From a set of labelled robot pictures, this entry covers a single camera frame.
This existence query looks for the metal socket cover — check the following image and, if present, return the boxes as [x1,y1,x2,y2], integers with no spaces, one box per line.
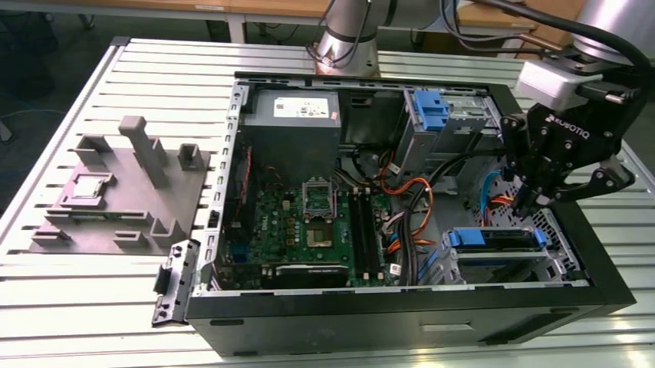
[300,176,339,224]

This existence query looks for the black cable bundle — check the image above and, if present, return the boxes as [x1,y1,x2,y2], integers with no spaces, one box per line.
[396,148,513,287]

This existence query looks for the wooden desk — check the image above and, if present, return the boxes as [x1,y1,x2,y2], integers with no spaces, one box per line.
[54,0,542,58]

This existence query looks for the metal disk bay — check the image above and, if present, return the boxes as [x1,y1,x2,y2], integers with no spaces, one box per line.
[416,225,575,287]

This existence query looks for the thin red wire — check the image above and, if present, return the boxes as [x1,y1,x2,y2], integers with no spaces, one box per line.
[230,146,255,229]

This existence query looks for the grey power supply unit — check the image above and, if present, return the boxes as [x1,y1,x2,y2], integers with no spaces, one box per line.
[239,90,343,181]

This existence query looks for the metal optical drive cage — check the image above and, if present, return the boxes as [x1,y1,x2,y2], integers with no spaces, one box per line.
[396,90,513,173]

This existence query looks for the silver CPU chip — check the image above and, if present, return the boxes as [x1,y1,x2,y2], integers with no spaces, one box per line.
[72,179,106,199]

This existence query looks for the thick black wrist cable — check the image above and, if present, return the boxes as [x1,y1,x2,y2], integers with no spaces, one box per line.
[473,0,654,87]

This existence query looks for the grey parts rack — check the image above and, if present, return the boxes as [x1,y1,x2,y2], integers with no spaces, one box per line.
[30,114,214,256]

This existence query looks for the hard disk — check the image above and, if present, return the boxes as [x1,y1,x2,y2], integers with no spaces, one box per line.
[443,226,553,269]

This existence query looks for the black PC case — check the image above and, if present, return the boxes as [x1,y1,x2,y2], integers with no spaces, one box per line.
[184,70,638,357]

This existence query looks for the CPU socket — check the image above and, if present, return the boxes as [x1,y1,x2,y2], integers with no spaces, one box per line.
[304,224,343,251]

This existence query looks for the RAM slot with white clips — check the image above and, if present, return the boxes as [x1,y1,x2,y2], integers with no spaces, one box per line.
[350,186,371,280]
[363,186,384,280]

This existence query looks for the black graphics card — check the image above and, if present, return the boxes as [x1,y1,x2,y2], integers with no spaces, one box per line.
[262,262,350,289]

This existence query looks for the hinged metal rear bracket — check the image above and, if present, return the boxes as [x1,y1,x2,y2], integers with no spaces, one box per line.
[152,238,202,327]

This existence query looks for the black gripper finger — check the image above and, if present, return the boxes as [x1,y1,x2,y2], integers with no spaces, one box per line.
[499,113,553,216]
[531,158,637,219]

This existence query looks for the blue plastic drive latch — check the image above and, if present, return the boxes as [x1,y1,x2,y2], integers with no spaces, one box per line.
[412,89,451,132]

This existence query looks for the orange red power wire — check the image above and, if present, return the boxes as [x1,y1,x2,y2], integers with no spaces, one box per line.
[486,193,519,216]

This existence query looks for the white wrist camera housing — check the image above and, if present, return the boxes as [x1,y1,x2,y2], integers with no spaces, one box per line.
[515,61,605,112]

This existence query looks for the yellow black power wires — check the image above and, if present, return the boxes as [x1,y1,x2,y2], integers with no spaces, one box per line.
[332,166,363,189]

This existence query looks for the orange wire bundle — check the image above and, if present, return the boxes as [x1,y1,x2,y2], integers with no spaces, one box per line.
[379,175,438,256]

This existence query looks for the green motherboard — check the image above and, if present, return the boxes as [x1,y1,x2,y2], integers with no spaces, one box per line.
[214,168,408,289]

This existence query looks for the blue data wire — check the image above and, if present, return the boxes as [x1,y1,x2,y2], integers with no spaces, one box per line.
[479,168,513,228]

